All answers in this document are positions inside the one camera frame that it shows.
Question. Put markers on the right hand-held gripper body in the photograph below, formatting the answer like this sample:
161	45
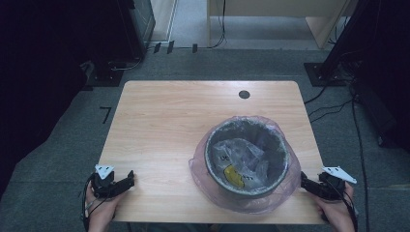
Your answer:
332	186

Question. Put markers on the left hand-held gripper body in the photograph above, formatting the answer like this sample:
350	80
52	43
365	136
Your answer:
102	186

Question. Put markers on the grey round trash bin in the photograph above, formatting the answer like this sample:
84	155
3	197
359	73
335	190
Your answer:
251	192

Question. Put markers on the grey trash bin with liner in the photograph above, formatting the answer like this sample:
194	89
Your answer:
199	174

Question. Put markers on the person's left hand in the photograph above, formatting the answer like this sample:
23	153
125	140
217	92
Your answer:
102	209

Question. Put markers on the person's right hand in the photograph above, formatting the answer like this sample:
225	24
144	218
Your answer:
335	211

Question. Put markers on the crumpled clear plastic bag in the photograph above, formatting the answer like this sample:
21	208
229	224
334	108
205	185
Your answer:
245	154

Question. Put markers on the yellow scrap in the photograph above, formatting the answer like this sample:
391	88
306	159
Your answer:
234	177

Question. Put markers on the black stand base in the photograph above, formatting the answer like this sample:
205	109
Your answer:
317	75
104	77

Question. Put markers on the dark round table grommet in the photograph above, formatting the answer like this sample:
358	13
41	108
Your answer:
244	94

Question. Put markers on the black curtain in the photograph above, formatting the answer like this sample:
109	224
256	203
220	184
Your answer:
38	80
386	48

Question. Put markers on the light wooden desk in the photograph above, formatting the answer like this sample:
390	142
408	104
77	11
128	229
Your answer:
277	8

